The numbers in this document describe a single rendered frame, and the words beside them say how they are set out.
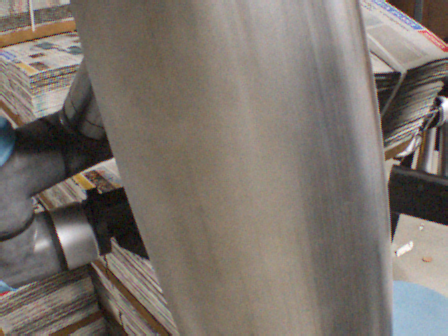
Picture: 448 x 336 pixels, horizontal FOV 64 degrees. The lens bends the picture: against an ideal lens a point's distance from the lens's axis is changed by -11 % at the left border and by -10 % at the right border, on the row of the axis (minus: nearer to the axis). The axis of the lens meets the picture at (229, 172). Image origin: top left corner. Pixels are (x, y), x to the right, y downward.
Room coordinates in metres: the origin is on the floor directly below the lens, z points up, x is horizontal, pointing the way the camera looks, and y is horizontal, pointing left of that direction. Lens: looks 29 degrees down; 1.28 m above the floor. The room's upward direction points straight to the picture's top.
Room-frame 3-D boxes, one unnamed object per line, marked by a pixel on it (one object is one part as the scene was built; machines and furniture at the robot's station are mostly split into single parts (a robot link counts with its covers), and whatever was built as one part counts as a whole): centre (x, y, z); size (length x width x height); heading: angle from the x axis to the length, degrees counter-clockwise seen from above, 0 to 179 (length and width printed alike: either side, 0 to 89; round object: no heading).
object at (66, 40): (1.32, 0.64, 0.95); 0.38 x 0.29 x 0.23; 133
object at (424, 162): (1.06, -0.63, 0.77); 0.47 x 0.05 x 0.05; 151
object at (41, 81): (1.11, 0.45, 0.95); 0.38 x 0.29 x 0.23; 131
